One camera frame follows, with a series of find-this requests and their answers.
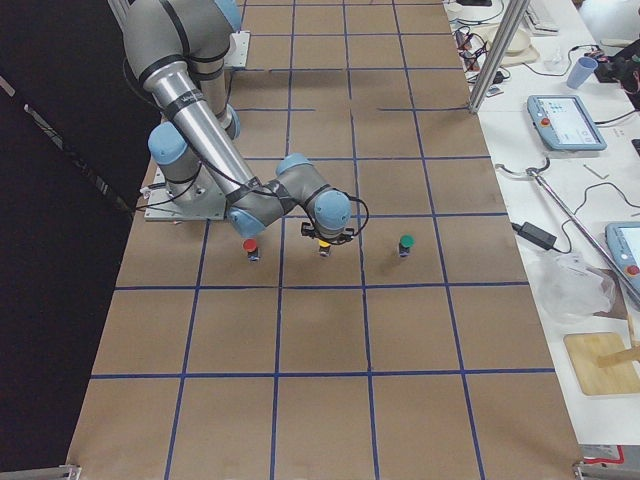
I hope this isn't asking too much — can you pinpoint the yellow push button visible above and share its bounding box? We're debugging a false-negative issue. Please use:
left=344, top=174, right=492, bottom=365
left=318, top=240, right=331, bottom=258

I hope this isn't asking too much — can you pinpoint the red push button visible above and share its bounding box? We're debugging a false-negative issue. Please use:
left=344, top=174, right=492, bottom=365
left=242, top=238, right=261, bottom=262

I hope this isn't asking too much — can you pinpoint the green push button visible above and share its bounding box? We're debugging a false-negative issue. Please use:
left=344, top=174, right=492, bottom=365
left=398, top=234, right=415, bottom=258

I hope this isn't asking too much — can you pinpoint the wooden board stand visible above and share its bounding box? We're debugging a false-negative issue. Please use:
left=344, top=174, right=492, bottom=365
left=563, top=316, right=639, bottom=396

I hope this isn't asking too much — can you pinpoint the black power adapter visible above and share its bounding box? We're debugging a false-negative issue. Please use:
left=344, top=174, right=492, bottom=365
left=511, top=222, right=557, bottom=250

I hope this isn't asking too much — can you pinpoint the metal cane rod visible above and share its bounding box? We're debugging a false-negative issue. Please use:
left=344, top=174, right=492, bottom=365
left=495, top=156, right=639, bottom=304

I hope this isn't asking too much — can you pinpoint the clear plastic bag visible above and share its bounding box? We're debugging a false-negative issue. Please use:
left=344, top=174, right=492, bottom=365
left=525, top=251, right=618, bottom=326

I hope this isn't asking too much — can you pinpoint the white plate stack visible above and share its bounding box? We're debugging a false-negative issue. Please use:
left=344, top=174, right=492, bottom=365
left=471, top=24, right=539, bottom=67

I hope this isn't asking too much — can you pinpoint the blue teach pendant upper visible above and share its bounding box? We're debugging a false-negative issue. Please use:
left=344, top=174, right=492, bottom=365
left=526, top=95, right=607, bottom=151

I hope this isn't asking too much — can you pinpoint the blue teach pendant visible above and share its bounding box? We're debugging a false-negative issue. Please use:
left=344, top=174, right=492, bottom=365
left=526, top=95, right=607, bottom=151
left=605, top=221, right=639, bottom=297

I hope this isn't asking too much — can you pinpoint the blue teach pendant lower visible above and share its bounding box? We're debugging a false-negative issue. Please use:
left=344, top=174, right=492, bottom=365
left=605, top=221, right=639, bottom=297

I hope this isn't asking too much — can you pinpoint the light blue plastic cup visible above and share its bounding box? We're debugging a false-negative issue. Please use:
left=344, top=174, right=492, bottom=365
left=566, top=56, right=599, bottom=89

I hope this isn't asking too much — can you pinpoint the aluminium frame post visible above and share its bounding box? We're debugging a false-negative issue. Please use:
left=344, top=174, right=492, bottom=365
left=468, top=0, right=530, bottom=114

